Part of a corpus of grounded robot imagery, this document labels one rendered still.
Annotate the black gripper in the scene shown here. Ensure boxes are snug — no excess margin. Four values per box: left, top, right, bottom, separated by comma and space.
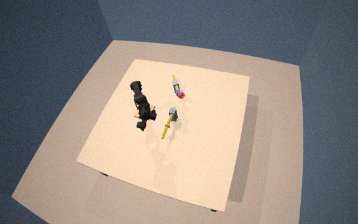
136, 111, 147, 132

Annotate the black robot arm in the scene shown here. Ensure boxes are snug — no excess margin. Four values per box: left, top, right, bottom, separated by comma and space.
130, 81, 157, 121

